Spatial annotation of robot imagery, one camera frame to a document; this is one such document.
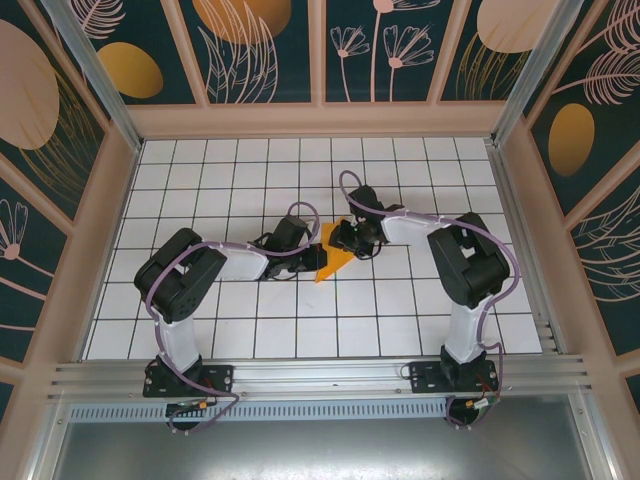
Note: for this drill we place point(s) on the circuit board with yellow connector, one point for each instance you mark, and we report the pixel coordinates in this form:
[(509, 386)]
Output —
[(480, 402), (202, 405)]

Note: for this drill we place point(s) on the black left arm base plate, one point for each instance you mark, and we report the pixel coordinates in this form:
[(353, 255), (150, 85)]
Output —
[(220, 377)]

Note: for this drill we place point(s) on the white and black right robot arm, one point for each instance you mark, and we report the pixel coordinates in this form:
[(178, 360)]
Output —
[(470, 265)]

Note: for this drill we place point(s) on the orange paper sheet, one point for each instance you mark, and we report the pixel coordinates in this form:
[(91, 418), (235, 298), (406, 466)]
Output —
[(337, 262)]

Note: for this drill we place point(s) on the aluminium frame post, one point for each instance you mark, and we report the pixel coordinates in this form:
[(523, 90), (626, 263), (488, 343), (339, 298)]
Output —
[(530, 75), (97, 75)]

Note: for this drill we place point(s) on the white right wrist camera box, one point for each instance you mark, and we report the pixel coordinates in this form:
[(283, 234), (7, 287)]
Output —
[(358, 219)]

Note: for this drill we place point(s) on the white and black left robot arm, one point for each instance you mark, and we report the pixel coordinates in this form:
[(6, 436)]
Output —
[(180, 275)]

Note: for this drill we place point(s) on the aluminium mounting rail beam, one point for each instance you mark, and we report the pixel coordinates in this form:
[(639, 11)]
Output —
[(320, 372)]

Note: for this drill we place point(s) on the shiny metal sheet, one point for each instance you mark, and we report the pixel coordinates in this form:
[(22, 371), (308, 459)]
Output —
[(320, 450)]

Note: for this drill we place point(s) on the aluminium side rail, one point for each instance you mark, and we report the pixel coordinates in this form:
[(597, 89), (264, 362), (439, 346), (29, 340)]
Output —
[(522, 240)]

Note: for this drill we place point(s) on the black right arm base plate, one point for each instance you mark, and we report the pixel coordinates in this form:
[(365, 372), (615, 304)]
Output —
[(425, 377)]

